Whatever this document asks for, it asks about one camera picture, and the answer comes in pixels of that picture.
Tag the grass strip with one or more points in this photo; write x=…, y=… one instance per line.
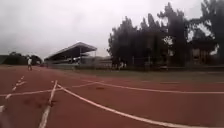
x=150, y=74

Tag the white painted lane lines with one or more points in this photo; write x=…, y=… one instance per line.
x=90, y=103

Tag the person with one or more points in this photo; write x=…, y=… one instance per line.
x=29, y=63

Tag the red running track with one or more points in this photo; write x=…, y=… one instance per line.
x=133, y=103

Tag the roofed grandstand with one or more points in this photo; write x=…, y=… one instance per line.
x=71, y=55

